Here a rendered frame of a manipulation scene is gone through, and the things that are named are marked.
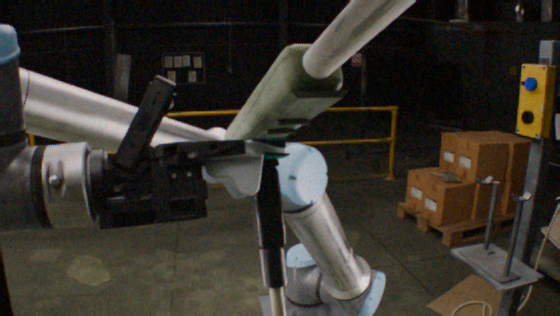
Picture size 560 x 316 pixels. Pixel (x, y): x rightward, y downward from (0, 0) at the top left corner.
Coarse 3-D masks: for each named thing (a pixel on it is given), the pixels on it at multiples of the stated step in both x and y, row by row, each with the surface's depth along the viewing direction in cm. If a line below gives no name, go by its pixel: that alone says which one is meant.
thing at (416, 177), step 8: (424, 168) 378; (432, 168) 379; (440, 168) 378; (408, 176) 372; (416, 176) 361; (424, 176) 351; (432, 176) 351; (408, 184) 373; (416, 184) 361; (408, 192) 374; (416, 192) 362; (408, 200) 375; (416, 200) 363; (416, 208) 364
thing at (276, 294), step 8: (552, 224) 209; (544, 240) 212; (536, 264) 215; (272, 288) 43; (280, 288) 43; (272, 296) 43; (280, 296) 43; (528, 296) 214; (272, 304) 43; (280, 304) 43; (464, 304) 231; (280, 312) 42
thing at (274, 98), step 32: (352, 0) 20; (384, 0) 18; (416, 0) 17; (352, 32) 21; (288, 64) 28; (320, 64) 26; (256, 96) 36; (288, 96) 28; (320, 96) 28; (256, 128) 38; (288, 128) 37; (256, 224) 43
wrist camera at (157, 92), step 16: (160, 80) 41; (144, 96) 41; (160, 96) 41; (176, 96) 44; (144, 112) 40; (160, 112) 40; (128, 128) 39; (144, 128) 39; (128, 144) 39; (144, 144) 39; (112, 160) 38; (128, 160) 38
